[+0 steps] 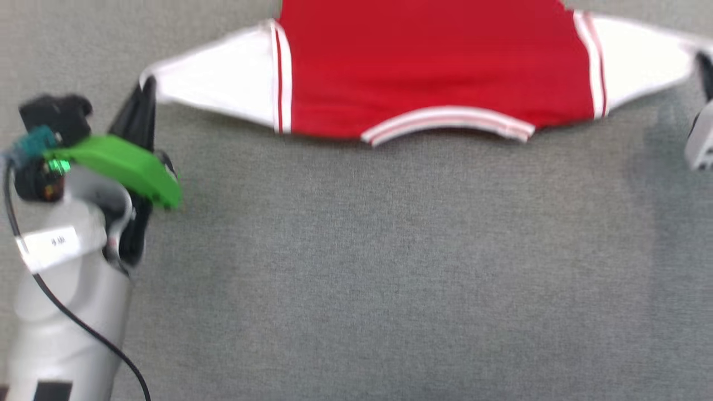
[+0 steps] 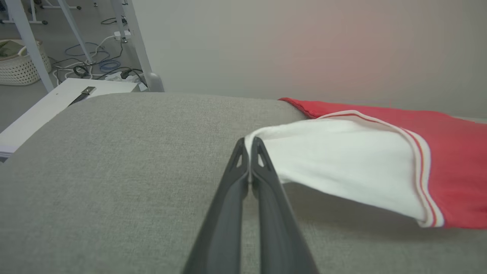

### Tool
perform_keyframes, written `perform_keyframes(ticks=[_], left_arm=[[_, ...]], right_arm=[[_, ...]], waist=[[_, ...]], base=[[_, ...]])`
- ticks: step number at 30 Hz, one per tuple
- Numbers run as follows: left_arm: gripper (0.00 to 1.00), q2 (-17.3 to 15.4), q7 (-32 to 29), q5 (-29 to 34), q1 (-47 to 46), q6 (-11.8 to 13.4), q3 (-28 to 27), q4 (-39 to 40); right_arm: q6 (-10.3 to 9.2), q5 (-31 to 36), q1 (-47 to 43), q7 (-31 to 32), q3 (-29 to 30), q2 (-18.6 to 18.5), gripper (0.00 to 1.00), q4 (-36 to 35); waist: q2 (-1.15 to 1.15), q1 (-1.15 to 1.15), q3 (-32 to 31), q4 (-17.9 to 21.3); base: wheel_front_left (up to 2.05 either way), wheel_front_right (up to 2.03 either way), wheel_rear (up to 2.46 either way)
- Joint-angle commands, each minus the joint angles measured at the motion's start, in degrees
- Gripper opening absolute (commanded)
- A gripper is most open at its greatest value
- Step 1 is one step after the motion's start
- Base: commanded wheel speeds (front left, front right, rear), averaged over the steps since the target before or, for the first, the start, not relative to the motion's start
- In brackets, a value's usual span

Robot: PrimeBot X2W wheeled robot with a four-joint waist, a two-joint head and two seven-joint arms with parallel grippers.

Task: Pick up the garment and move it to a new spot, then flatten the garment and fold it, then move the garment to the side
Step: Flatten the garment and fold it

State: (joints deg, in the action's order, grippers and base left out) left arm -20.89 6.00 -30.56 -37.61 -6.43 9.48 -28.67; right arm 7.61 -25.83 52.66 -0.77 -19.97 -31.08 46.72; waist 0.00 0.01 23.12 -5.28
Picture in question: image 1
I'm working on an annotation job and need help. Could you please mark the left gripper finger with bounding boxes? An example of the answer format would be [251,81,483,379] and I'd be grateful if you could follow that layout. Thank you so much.
[109,75,158,152]

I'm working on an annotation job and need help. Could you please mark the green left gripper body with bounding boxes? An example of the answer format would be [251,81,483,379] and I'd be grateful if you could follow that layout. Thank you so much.
[12,134,183,211]

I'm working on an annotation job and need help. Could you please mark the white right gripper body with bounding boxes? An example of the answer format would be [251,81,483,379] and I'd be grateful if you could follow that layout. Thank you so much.
[684,100,713,172]

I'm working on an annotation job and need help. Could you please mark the red and white shirt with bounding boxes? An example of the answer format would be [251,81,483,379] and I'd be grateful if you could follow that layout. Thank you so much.
[139,0,713,146]

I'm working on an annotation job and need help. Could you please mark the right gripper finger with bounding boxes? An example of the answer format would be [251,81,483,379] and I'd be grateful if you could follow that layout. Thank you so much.
[695,50,713,104]

